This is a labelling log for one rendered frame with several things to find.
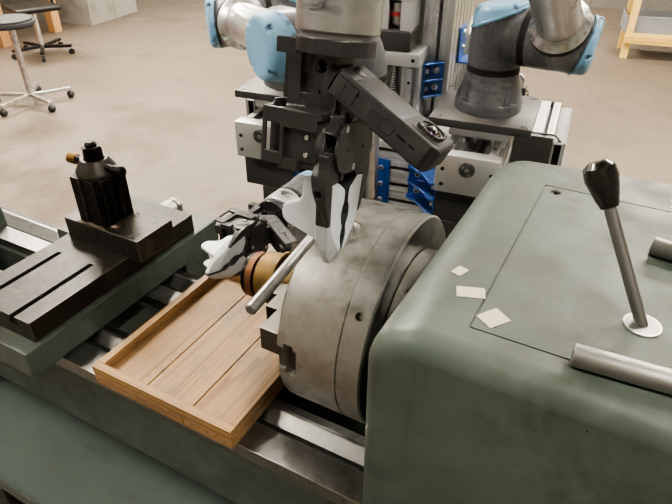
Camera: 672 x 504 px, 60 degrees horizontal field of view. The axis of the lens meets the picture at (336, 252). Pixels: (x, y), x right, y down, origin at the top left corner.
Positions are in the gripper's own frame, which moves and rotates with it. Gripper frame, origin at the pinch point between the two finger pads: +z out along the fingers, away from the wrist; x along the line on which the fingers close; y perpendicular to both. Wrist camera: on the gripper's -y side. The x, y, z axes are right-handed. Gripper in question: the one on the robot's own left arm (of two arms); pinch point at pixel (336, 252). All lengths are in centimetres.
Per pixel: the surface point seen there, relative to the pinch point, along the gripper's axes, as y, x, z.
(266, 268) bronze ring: 21.6, -20.6, 16.2
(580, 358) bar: -24.2, -1.6, 3.8
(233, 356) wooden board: 31, -25, 38
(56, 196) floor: 265, -167, 99
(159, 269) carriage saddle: 59, -37, 34
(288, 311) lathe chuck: 10.1, -8.7, 14.3
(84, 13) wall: 583, -466, 25
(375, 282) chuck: 0.1, -12.1, 8.3
